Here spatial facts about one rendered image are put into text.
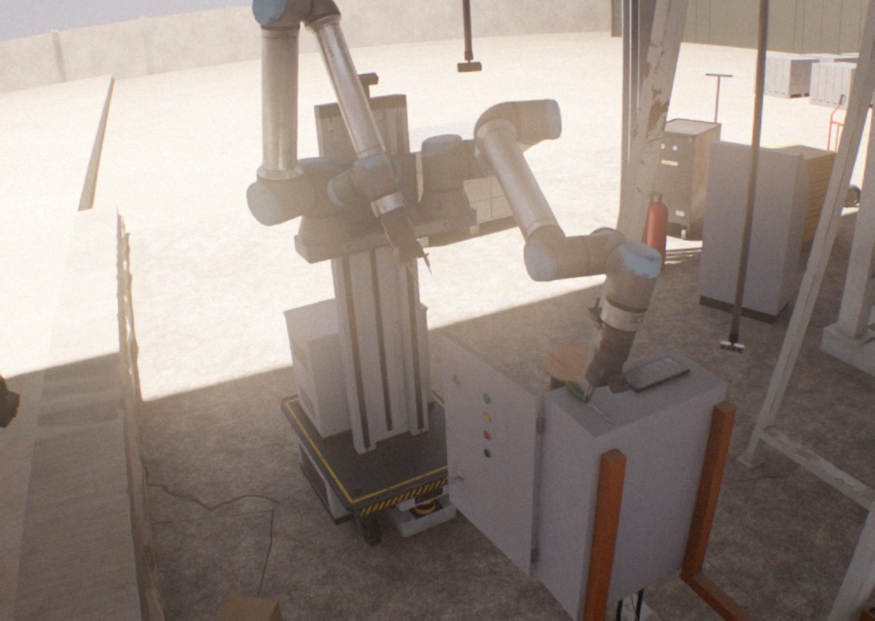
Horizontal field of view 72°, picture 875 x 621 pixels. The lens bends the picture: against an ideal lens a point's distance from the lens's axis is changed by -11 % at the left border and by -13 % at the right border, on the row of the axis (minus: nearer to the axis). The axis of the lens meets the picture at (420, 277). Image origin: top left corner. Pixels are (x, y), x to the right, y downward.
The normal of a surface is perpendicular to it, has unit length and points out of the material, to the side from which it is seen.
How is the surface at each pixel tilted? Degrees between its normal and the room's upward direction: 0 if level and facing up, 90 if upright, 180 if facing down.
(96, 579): 0
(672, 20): 99
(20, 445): 0
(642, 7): 90
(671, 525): 90
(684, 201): 90
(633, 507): 90
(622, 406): 0
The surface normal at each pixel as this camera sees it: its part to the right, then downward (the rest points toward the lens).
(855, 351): -0.91, 0.21
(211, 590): -0.06, -0.92
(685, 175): -0.68, 0.32
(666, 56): 0.41, 0.48
